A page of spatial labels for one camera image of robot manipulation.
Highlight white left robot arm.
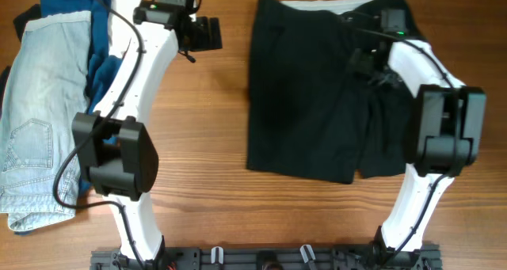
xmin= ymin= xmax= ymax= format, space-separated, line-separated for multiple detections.
xmin=72 ymin=0 xmax=222 ymax=269

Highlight black shorts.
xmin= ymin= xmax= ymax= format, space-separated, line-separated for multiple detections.
xmin=246 ymin=0 xmax=413 ymax=184

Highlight light blue denim shorts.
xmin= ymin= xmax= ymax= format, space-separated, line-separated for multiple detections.
xmin=1 ymin=11 xmax=91 ymax=233

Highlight blue garment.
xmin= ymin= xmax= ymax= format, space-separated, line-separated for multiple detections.
xmin=38 ymin=0 xmax=121 ymax=180

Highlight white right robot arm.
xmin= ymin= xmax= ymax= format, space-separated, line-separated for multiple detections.
xmin=374 ymin=40 xmax=486 ymax=260

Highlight white garment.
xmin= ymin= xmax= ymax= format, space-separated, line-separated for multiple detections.
xmin=108 ymin=0 xmax=142 ymax=59

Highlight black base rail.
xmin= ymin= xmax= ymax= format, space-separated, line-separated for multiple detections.
xmin=89 ymin=243 xmax=442 ymax=270

